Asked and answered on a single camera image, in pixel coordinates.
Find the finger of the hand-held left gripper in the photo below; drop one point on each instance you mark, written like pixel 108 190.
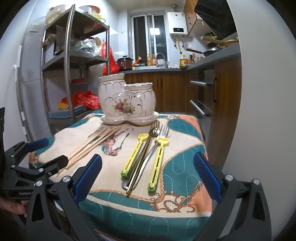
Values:
pixel 55 162
pixel 38 143

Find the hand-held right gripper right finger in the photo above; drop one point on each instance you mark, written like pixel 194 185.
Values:
pixel 207 176

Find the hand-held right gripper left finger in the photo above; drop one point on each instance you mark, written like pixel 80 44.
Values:
pixel 89 178

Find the wooden chopstick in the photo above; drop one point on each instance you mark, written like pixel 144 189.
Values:
pixel 99 139
pixel 86 141
pixel 106 138
pixel 92 141

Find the gold fork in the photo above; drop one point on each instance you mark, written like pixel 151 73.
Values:
pixel 138 166

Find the floral ceramic utensil holder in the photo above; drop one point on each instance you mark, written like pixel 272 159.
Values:
pixel 115 97

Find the person's left hand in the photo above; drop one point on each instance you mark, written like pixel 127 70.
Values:
pixel 13 206

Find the printed teal table cloth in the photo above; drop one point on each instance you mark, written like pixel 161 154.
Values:
pixel 111 166

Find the blue tray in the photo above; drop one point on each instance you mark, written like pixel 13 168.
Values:
pixel 64 114

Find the yellow slotted plastic stick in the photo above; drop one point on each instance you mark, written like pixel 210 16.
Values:
pixel 143 136
pixel 162 141

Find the silver fork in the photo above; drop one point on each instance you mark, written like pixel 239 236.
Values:
pixel 145 160

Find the crumpled red plastic bag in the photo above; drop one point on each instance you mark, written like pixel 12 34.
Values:
pixel 84 99

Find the red lid container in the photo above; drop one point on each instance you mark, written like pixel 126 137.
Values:
pixel 78 81

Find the metal shelf rack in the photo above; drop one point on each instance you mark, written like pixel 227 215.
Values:
pixel 67 58

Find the wooden base cabinet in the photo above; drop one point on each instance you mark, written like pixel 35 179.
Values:
pixel 171 90

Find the built-in steel appliance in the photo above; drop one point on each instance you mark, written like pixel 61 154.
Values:
pixel 201 83

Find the clear plastic bag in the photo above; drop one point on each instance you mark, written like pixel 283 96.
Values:
pixel 86 46

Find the hanging red plastic bag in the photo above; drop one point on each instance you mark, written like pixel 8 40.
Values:
pixel 112 62

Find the yellow oil bottle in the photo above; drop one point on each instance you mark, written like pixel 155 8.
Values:
pixel 183 62

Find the cream strainer ladle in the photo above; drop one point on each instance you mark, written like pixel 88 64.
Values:
pixel 98 42

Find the dark red rice cooker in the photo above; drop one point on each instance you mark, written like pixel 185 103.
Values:
pixel 124 63

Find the row of seasoning bottles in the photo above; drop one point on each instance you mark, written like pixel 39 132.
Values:
pixel 193 58

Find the steel faucet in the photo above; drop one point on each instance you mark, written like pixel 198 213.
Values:
pixel 161 63

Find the dark wok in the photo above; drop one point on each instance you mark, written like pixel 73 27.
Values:
pixel 212 52

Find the amber bottle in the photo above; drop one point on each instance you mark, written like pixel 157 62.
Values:
pixel 153 60
pixel 149 60

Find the orange kitchen tool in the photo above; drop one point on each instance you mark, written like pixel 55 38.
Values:
pixel 138 60

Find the white basin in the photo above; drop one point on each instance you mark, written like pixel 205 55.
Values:
pixel 55 15

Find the kitchen window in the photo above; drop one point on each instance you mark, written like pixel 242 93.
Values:
pixel 138 37

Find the white water heater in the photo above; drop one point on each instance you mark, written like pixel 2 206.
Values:
pixel 177 22

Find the black range hood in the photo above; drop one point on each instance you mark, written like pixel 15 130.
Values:
pixel 215 16

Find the white wall switch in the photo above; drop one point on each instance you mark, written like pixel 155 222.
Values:
pixel 33 28

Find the wooden wall cabinet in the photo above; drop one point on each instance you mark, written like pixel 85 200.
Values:
pixel 190 20

